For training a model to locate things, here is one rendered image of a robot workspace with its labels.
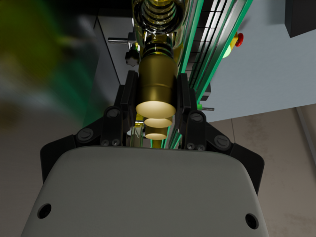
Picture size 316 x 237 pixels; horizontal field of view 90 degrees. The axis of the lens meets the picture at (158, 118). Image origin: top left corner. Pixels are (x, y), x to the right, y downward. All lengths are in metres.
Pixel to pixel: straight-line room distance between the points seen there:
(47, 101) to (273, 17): 0.63
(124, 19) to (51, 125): 0.30
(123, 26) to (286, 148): 2.69
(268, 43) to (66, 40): 0.65
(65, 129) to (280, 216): 2.75
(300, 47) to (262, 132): 2.21
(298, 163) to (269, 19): 2.37
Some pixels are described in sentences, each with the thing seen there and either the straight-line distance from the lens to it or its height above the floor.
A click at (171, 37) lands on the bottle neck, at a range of 0.17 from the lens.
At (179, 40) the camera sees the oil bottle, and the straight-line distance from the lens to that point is 0.19.
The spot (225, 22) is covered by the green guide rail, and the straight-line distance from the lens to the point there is 0.41.
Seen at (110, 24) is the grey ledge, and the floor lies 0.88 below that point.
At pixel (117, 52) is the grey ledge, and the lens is 0.51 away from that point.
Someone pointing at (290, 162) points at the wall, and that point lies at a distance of 2.84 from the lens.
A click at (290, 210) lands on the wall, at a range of 2.82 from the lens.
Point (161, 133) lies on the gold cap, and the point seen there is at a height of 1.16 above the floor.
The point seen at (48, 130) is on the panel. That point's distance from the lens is 0.21.
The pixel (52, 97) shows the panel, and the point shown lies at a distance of 0.22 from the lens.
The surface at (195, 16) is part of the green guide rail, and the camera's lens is 0.32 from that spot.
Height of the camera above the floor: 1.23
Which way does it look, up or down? 23 degrees down
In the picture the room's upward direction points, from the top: 177 degrees counter-clockwise
